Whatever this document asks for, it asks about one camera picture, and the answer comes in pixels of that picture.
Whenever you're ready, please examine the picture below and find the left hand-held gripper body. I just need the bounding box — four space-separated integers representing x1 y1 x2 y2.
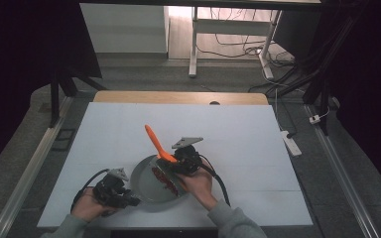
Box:
92 167 137 210

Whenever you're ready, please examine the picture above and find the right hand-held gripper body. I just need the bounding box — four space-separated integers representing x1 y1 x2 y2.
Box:
166 136 204 177

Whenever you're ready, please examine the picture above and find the grey dustpan with orange edge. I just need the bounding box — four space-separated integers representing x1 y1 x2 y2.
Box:
129 154 191 205

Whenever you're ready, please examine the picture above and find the orange-handled grey brush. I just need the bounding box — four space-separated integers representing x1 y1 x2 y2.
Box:
144 124 184 198

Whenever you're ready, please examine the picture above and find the person's right hand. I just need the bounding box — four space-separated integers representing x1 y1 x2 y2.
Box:
175 161 214 212

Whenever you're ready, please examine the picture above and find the person's left hand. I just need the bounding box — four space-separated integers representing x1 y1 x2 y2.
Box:
71 186 120 223

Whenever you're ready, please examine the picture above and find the wooden table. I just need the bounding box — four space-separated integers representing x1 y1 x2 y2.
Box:
92 90 270 106

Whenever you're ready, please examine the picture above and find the white foam board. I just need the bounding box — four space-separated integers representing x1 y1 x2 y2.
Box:
37 101 314 230

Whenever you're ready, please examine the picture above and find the white power strip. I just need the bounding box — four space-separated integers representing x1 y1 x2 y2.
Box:
280 130 303 158

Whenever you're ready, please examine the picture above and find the black metal stand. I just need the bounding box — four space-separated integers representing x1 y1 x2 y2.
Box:
47 56 107 129
302 13 365 137

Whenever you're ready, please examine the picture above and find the white cabinet panel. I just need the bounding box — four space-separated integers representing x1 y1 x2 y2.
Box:
79 3 170 55

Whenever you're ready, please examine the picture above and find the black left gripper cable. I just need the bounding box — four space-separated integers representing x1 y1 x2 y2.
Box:
70 168 111 213

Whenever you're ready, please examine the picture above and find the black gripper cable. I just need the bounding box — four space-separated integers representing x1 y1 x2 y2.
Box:
197 154 232 208
70 168 111 213

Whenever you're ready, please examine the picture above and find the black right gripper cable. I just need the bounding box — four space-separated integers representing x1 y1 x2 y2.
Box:
197 154 232 208

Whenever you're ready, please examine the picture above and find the black rectangular floor frame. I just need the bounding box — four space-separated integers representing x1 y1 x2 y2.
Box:
51 127 77 153

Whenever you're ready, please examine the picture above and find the aluminium rail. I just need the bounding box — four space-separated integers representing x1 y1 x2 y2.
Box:
0 95 75 238
304 103 381 238

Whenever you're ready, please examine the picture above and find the black plug with cable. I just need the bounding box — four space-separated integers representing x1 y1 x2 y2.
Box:
275 88 299 139

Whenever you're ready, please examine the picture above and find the tangle of floor cables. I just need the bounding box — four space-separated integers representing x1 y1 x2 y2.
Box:
195 7 296 67

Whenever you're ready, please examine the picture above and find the white desk frame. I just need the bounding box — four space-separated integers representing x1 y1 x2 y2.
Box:
188 6 283 80

